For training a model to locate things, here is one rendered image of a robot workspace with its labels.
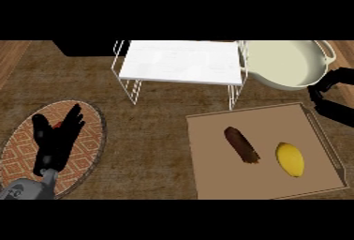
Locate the brown wooden tray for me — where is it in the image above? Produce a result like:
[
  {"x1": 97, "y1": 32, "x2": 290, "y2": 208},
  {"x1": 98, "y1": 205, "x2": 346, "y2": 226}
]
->
[{"x1": 184, "y1": 101, "x2": 349, "y2": 201}]

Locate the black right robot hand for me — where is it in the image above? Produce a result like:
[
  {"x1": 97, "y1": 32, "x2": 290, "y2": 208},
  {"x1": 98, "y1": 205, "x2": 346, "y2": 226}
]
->
[{"x1": 306, "y1": 66, "x2": 354, "y2": 128}]

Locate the white wire tiered shelf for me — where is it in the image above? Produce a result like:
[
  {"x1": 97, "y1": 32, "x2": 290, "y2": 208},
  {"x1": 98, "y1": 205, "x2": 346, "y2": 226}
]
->
[{"x1": 110, "y1": 39, "x2": 250, "y2": 112}]

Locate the round orange patterned placemat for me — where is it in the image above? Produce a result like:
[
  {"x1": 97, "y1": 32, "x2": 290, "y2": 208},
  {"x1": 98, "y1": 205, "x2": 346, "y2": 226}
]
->
[{"x1": 0, "y1": 99, "x2": 107, "y2": 201}]

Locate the cream pot with handle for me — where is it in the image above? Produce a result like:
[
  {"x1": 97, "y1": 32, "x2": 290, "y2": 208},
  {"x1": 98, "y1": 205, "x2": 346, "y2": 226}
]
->
[{"x1": 239, "y1": 39, "x2": 337, "y2": 92}]

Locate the yellow lemon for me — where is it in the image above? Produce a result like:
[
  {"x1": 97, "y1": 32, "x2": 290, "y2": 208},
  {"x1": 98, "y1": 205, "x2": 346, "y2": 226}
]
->
[{"x1": 274, "y1": 142, "x2": 305, "y2": 178}]

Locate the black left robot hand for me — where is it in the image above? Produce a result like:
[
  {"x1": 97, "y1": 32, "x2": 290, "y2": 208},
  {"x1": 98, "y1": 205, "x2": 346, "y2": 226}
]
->
[{"x1": 31, "y1": 103, "x2": 87, "y2": 178}]

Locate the black appliance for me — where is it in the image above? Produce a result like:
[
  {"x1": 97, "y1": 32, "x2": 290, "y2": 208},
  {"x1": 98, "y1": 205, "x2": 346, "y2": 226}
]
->
[{"x1": 51, "y1": 39, "x2": 122, "y2": 57}]

